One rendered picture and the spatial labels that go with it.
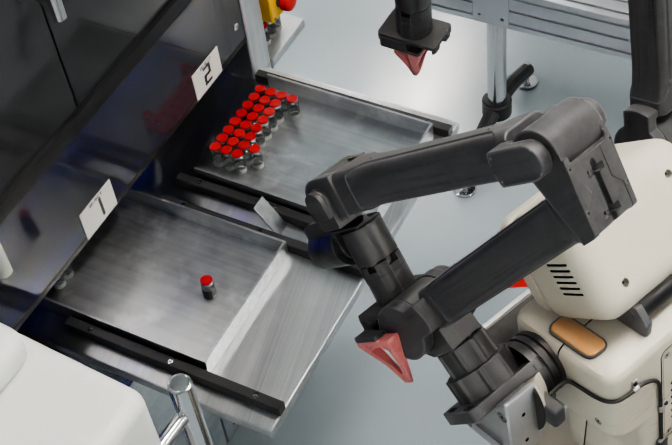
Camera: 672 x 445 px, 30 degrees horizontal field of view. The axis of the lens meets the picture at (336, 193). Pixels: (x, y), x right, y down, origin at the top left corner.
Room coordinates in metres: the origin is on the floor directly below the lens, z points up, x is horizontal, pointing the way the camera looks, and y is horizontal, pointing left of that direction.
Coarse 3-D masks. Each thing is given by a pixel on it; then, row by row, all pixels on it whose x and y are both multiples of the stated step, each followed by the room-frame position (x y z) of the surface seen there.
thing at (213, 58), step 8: (216, 48) 1.68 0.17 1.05; (208, 56) 1.66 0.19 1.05; (216, 56) 1.68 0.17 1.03; (216, 64) 1.67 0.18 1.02; (200, 72) 1.63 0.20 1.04; (216, 72) 1.67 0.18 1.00; (192, 80) 1.61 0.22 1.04; (200, 80) 1.63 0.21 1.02; (200, 88) 1.62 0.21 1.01; (200, 96) 1.62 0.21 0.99
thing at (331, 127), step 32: (320, 96) 1.67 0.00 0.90; (288, 128) 1.62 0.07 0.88; (320, 128) 1.61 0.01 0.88; (352, 128) 1.60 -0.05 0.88; (384, 128) 1.59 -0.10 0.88; (416, 128) 1.56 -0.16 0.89; (288, 160) 1.54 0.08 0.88; (320, 160) 1.53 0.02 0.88; (256, 192) 1.45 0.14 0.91; (288, 192) 1.47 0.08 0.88
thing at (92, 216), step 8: (104, 184) 1.39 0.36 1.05; (104, 192) 1.38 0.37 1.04; (112, 192) 1.40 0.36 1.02; (96, 200) 1.37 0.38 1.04; (104, 200) 1.38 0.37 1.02; (112, 200) 1.39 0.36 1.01; (88, 208) 1.35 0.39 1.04; (96, 208) 1.36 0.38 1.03; (104, 208) 1.37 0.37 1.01; (112, 208) 1.39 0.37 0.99; (80, 216) 1.33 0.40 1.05; (88, 216) 1.34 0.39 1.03; (96, 216) 1.36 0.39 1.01; (104, 216) 1.37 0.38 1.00; (88, 224) 1.34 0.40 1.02; (96, 224) 1.35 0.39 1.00; (88, 232) 1.33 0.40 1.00
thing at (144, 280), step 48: (144, 192) 1.49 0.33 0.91; (96, 240) 1.42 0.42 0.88; (144, 240) 1.41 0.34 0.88; (192, 240) 1.39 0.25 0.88; (240, 240) 1.37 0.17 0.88; (96, 288) 1.32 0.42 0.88; (144, 288) 1.30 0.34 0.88; (192, 288) 1.29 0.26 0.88; (240, 288) 1.27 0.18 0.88; (144, 336) 1.18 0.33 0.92; (192, 336) 1.19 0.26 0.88
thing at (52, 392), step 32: (0, 352) 0.69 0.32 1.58; (32, 352) 0.71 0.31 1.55; (0, 384) 0.67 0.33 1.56; (32, 384) 0.67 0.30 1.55; (64, 384) 0.67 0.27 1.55; (96, 384) 0.66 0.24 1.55; (0, 416) 0.64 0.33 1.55; (32, 416) 0.64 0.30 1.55; (64, 416) 0.63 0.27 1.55; (96, 416) 0.63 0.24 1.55; (128, 416) 0.63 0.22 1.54
